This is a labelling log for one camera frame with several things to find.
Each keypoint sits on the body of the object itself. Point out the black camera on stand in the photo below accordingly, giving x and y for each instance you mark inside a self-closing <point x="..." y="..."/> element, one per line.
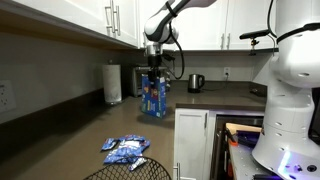
<point x="255" y="34"/>

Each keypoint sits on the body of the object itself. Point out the white wall outlet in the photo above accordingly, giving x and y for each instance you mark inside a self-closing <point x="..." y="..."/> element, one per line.
<point x="227" y="72"/>
<point x="6" y="96"/>

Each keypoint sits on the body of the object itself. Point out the silver toaster oven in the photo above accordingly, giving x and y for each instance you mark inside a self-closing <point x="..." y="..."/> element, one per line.
<point x="136" y="81"/>

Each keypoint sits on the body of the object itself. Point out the white paper towel roll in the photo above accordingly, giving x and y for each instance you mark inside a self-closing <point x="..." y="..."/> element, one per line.
<point x="112" y="83"/>

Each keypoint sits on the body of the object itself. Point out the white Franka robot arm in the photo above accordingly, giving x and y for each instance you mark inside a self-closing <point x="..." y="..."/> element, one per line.
<point x="290" y="100"/>

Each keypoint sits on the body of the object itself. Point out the black built-in dishwasher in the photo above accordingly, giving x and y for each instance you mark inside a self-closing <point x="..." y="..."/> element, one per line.
<point x="221" y="146"/>

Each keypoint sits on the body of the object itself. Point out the small blue snack packet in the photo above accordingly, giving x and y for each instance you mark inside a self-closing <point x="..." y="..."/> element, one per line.
<point x="108" y="144"/>
<point x="137" y="164"/>

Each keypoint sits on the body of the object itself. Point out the steel electric kettle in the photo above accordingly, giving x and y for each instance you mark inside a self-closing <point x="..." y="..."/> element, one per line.
<point x="194" y="83"/>

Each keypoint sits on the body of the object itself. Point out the white robot cart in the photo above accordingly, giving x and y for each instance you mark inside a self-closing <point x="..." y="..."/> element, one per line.
<point x="243" y="163"/>

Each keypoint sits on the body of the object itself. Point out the white upper cabinet door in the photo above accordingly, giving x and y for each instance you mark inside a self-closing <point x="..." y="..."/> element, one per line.
<point x="83" y="15"/>

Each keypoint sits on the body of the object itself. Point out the blue cardboard box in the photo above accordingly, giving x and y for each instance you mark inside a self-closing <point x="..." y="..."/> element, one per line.
<point x="154" y="100"/>

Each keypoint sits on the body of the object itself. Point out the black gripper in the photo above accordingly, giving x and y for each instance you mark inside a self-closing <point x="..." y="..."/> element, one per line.
<point x="154" y="62"/>

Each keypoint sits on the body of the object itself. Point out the large crumpled blue snack wrapper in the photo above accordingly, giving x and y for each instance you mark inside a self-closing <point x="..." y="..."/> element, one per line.
<point x="128" y="148"/>

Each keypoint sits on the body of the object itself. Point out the white cabinet door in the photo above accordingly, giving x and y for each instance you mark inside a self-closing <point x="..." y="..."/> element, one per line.
<point x="190" y="143"/>
<point x="83" y="15"/>

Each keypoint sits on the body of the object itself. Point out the white lower cabinet door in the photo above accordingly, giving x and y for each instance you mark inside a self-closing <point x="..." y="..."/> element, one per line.
<point x="190" y="143"/>

